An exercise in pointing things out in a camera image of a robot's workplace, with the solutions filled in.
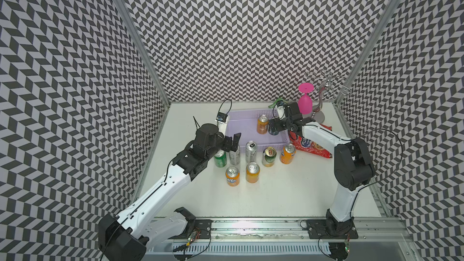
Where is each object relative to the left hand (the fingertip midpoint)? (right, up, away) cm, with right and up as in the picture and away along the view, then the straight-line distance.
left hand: (229, 132), depth 75 cm
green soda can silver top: (-5, -14, +10) cm, 18 cm away
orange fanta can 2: (+1, -20, +3) cm, 20 cm away
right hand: (+25, +4, +21) cm, 33 cm away
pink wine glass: (+39, +14, +19) cm, 45 cm away
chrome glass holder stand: (+45, +18, +10) cm, 50 cm away
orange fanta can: (+27, -11, +11) cm, 31 cm away
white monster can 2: (+10, -9, +9) cm, 16 cm away
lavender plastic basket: (+7, +4, +37) cm, 38 cm away
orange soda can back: (+17, +2, +22) cm, 28 cm away
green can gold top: (+18, -12, +10) cm, 24 cm away
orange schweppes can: (+10, -19, +6) cm, 22 cm away
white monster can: (+2, -12, +9) cm, 16 cm away
